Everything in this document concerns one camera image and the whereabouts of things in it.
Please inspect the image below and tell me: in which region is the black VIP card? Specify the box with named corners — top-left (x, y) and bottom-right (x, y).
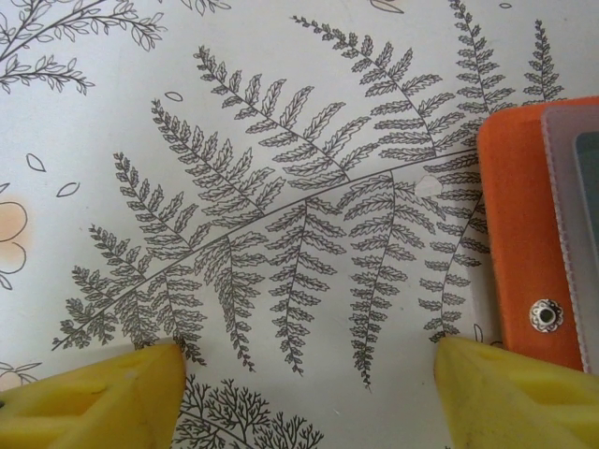
top-left (574, 132), bottom-right (599, 328)

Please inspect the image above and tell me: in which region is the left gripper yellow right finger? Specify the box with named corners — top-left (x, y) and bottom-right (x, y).
top-left (432, 339), bottom-right (599, 449)

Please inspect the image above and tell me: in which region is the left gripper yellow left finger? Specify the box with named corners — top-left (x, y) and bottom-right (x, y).
top-left (0, 340), bottom-right (186, 449)

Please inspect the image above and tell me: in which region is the floral fern print tablecloth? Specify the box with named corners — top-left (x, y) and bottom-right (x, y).
top-left (0, 0), bottom-right (599, 449)

